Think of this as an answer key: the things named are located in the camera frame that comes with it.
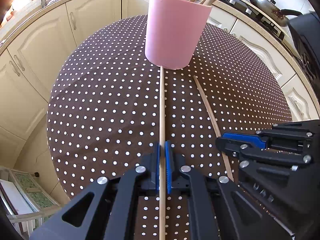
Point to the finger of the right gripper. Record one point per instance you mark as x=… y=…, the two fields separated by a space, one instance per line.
x=245 y=151
x=251 y=139

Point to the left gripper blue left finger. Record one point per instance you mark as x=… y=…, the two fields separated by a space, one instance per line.
x=150 y=178

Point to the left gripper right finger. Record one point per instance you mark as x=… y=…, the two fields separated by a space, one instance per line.
x=178 y=174

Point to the bundle chopstick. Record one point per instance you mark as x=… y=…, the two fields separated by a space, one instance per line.
x=162 y=168
x=214 y=125

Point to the cream lower kitchen cabinets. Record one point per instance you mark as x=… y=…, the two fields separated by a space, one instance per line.
x=33 y=54

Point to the brown polka dot tablecloth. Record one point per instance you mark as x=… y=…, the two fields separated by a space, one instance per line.
x=133 y=143

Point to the black gas stove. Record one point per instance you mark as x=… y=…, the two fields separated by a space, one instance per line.
x=262 y=17

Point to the pink cylindrical cup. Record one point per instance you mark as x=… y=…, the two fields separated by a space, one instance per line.
x=173 y=30

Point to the steel wok with handle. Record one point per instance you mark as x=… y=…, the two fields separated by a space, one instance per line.
x=278 y=15

